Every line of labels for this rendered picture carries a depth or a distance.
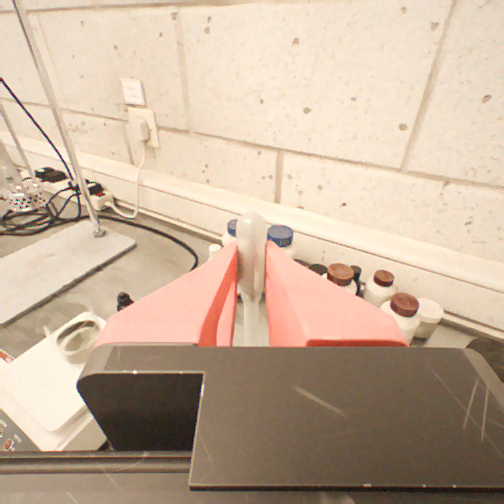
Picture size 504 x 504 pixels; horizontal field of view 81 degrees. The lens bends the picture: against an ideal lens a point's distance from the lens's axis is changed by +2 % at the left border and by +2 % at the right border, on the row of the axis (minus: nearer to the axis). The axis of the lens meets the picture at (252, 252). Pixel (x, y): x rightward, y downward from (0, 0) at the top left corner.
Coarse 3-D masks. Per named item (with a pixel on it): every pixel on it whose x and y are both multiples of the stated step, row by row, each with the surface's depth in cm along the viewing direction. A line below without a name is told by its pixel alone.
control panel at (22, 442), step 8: (0, 408) 33; (0, 416) 32; (8, 416) 32; (0, 424) 32; (8, 424) 31; (16, 424) 31; (8, 432) 31; (16, 432) 31; (24, 432) 31; (0, 440) 31; (8, 440) 31; (16, 440) 30; (24, 440) 30; (0, 448) 30; (16, 448) 30; (24, 448) 30; (32, 448) 30
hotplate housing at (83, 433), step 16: (0, 400) 33; (16, 416) 32; (80, 416) 32; (32, 432) 30; (64, 432) 30; (80, 432) 31; (96, 432) 33; (48, 448) 29; (64, 448) 30; (80, 448) 32; (96, 448) 34
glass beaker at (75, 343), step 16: (48, 304) 33; (64, 304) 34; (80, 304) 35; (48, 320) 33; (64, 320) 35; (80, 320) 31; (96, 320) 34; (48, 336) 31; (64, 336) 31; (80, 336) 32; (96, 336) 34; (64, 352) 32; (80, 352) 33
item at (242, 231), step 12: (240, 216) 11; (252, 216) 11; (240, 228) 11; (240, 240) 11; (252, 240) 11; (240, 252) 12; (252, 252) 11; (240, 264) 12; (252, 264) 12; (240, 276) 12; (252, 276) 12; (240, 288) 13; (252, 288) 12
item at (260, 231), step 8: (256, 216) 11; (256, 224) 11; (264, 224) 11; (256, 232) 11; (264, 232) 11; (256, 240) 11; (264, 240) 11; (256, 248) 11; (264, 248) 12; (256, 256) 11; (264, 256) 12; (256, 264) 12; (264, 264) 12; (256, 272) 12; (264, 272) 12; (256, 280) 12; (264, 280) 13; (256, 288) 12; (256, 296) 13
